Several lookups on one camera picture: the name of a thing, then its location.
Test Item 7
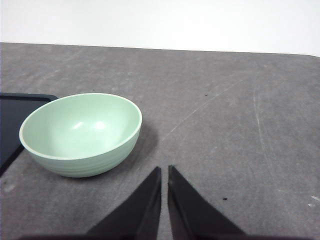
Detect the light green bowl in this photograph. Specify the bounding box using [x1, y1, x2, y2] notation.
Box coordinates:
[19, 93, 143, 178]

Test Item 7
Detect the dark blue rectangular tray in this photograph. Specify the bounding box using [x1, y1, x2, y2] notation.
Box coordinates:
[0, 93, 58, 177]

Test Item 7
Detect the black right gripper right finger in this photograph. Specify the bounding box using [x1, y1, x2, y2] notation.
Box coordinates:
[167, 165, 248, 240]

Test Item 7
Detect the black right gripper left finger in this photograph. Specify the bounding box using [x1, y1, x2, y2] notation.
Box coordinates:
[85, 166, 162, 240]

